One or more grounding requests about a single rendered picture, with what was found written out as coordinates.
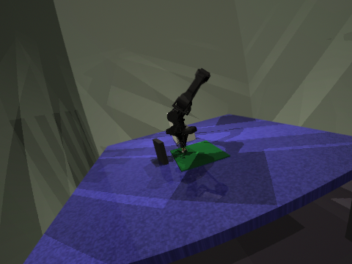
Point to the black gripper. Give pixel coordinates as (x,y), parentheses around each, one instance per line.
(186,131)

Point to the black cable with plug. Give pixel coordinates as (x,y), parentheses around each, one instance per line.
(182,145)

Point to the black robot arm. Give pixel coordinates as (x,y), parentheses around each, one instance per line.
(184,102)

